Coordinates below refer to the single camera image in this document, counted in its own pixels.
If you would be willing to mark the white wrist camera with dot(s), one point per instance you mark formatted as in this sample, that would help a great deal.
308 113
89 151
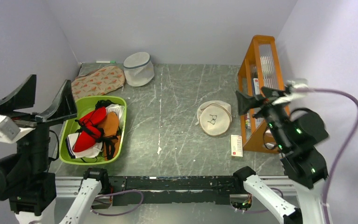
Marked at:
294 90
10 132

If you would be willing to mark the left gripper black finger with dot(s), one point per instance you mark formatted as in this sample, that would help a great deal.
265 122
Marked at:
22 97
63 107

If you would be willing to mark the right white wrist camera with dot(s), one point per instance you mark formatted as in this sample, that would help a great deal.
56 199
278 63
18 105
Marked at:
294 90

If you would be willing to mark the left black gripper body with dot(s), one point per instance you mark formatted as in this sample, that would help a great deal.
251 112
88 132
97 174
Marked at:
36 143

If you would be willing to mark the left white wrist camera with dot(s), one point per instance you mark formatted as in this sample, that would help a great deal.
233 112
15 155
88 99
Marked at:
10 132

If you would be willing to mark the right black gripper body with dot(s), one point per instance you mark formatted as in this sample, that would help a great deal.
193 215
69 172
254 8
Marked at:
276 121

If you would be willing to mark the beige mesh laundry bag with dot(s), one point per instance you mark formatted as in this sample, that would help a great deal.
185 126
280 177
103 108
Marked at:
214 117

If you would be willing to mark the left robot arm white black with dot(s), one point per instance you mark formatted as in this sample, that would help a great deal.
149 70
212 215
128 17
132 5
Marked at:
24 178

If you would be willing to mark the white mesh laundry bag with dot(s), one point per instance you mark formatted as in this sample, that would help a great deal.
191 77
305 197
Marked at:
138 69

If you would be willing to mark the white bras in basin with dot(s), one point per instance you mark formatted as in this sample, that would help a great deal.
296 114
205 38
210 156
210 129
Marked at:
96 151

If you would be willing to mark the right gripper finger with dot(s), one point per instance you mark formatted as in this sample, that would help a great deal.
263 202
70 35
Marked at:
246 102
274 93

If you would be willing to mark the red bra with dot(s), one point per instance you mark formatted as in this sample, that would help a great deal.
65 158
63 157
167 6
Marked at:
90 134

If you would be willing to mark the floral patterned fabric pad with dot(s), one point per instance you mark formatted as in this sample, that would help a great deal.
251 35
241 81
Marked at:
98 82

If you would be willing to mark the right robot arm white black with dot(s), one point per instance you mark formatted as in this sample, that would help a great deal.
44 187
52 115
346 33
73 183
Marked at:
303 164

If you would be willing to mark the orange wooden rack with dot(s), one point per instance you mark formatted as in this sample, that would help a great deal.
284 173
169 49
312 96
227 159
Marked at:
259 68

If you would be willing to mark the orange bra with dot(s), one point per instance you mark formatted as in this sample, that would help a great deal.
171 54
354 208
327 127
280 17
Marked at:
111 136

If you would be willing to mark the small white red box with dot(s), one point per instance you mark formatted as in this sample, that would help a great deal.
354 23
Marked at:
236 146

